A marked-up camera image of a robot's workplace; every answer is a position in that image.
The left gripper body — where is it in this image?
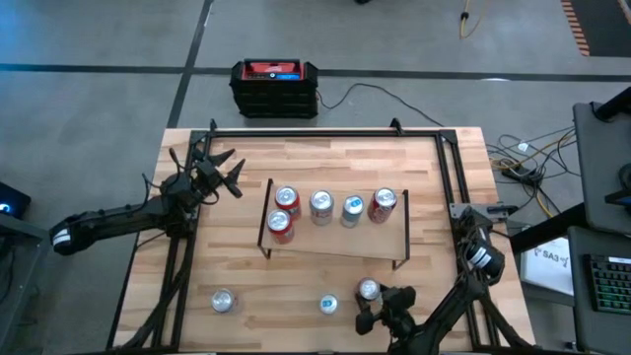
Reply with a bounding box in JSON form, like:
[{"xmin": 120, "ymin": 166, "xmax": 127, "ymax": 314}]
[{"xmin": 192, "ymin": 160, "xmax": 228, "ymax": 198}]

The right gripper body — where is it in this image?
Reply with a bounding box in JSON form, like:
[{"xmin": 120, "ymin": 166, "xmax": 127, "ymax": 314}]
[{"xmin": 354, "ymin": 284, "xmax": 418, "ymax": 340}]

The red cola can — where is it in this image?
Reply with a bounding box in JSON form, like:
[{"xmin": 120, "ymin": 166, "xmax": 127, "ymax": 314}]
[
  {"xmin": 357, "ymin": 277, "xmax": 384, "ymax": 305},
  {"xmin": 367, "ymin": 185, "xmax": 398, "ymax": 225}
]

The slim blue silver energy can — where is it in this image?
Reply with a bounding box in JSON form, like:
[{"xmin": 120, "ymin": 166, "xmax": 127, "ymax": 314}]
[
  {"xmin": 340, "ymin": 194, "xmax": 366, "ymax": 229},
  {"xmin": 317, "ymin": 292, "xmax": 340, "ymax": 317}
]

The red Fanta can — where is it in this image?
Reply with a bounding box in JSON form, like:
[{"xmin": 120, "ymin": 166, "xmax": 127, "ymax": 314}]
[
  {"xmin": 265, "ymin": 208, "xmax": 296, "ymax": 246},
  {"xmin": 273, "ymin": 184, "xmax": 303, "ymax": 221}
]

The silver diet cola can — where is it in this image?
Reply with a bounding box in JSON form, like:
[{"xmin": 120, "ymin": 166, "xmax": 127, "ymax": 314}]
[
  {"xmin": 308, "ymin": 188, "xmax": 336, "ymax": 228},
  {"xmin": 210, "ymin": 288, "xmax": 242, "ymax": 316}
]

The red black portable power station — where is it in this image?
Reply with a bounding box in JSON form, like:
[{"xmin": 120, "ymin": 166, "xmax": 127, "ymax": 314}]
[{"xmin": 229, "ymin": 57, "xmax": 320, "ymax": 119}]

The grey metal mounting plate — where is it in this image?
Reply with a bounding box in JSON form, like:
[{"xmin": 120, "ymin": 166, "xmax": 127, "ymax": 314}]
[{"xmin": 448, "ymin": 200, "xmax": 494, "ymax": 222}]

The white paper sign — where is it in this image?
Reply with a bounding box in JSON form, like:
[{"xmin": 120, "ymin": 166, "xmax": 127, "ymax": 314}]
[{"xmin": 520, "ymin": 236, "xmax": 576, "ymax": 297}]

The grey desk with keyboard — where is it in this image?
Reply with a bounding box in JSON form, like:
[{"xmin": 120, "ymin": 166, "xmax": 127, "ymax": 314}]
[{"xmin": 566, "ymin": 225, "xmax": 631, "ymax": 355}]

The black device with blue light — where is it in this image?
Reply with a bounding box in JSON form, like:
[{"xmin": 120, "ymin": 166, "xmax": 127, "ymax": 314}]
[{"xmin": 0, "ymin": 180, "xmax": 33, "ymax": 221}]

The grey bench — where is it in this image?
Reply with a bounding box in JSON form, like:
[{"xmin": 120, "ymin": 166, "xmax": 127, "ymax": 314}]
[{"xmin": 0, "ymin": 211, "xmax": 50, "ymax": 355}]

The backlit computer keyboard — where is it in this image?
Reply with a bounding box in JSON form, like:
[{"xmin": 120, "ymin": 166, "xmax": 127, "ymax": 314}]
[{"xmin": 585, "ymin": 253, "xmax": 631, "ymax": 317}]

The grey side desk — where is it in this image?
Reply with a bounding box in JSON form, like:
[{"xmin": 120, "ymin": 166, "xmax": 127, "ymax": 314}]
[{"xmin": 573, "ymin": 101, "xmax": 631, "ymax": 236}]

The black floor mat orange edge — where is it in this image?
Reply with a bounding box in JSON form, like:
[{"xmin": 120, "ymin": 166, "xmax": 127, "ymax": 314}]
[{"xmin": 560, "ymin": 0, "xmax": 631, "ymax": 58}]

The wooden shelf with black frame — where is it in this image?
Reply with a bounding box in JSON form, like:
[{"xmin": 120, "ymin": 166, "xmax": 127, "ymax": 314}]
[{"xmin": 255, "ymin": 177, "xmax": 413, "ymax": 272}]

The black aluminium table frame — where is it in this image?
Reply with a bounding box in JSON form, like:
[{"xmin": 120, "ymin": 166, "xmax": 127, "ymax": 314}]
[{"xmin": 105, "ymin": 126, "xmax": 536, "ymax": 354}]

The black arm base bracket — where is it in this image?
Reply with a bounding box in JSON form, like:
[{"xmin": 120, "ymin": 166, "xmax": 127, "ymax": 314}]
[{"xmin": 485, "ymin": 203, "xmax": 520, "ymax": 217}]

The black power station cable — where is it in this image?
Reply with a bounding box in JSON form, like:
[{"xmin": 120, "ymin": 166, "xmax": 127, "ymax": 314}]
[{"xmin": 315, "ymin": 81, "xmax": 448, "ymax": 129}]

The yellow floor cable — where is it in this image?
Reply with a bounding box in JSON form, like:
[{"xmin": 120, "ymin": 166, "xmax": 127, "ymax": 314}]
[{"xmin": 534, "ymin": 189, "xmax": 556, "ymax": 221}]

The yellow extension cable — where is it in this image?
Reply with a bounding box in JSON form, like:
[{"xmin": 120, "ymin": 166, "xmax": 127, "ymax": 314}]
[{"xmin": 457, "ymin": 0, "xmax": 490, "ymax": 39}]

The black vertical post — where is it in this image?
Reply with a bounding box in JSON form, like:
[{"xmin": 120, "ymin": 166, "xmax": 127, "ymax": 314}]
[{"xmin": 594, "ymin": 86, "xmax": 631, "ymax": 123}]

